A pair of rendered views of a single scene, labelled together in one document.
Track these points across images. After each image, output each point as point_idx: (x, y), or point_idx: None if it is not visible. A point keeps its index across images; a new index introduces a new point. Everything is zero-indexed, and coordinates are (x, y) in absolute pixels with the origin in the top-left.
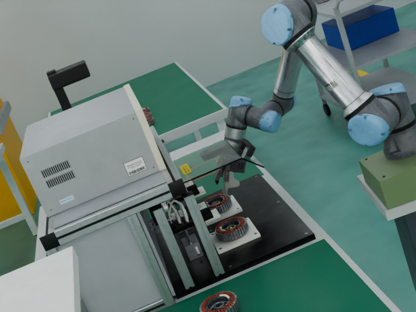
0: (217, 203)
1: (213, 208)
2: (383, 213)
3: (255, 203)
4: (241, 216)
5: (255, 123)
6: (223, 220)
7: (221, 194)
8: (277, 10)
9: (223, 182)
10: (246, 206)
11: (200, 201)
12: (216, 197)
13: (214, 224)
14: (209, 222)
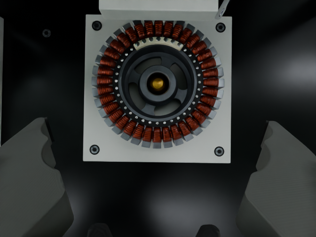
0: (146, 88)
1: (97, 57)
2: None
3: (97, 210)
4: (53, 143)
5: None
6: (83, 85)
7: (190, 120)
8: None
9: (10, 154)
10: (109, 179)
11: (313, 52)
12: (194, 95)
13: (80, 53)
14: (85, 36)
